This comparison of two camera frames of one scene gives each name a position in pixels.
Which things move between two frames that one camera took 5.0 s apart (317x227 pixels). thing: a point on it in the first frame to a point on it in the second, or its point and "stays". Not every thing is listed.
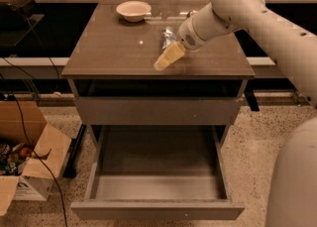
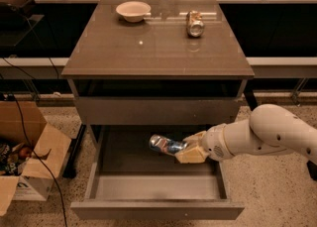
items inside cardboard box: x=11 y=155 stays
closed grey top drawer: x=158 y=111 stays
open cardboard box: x=22 y=122 stays
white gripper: x=187 y=38 to x=213 y=142
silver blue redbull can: x=168 y=37 to x=165 y=146
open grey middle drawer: x=158 y=172 stays
